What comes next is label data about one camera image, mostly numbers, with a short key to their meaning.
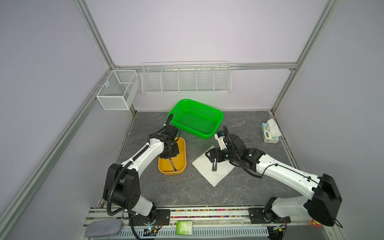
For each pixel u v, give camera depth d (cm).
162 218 73
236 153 59
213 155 69
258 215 74
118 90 99
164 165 92
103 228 68
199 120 115
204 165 91
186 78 99
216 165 91
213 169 90
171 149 74
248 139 105
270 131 100
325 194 40
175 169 90
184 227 69
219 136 71
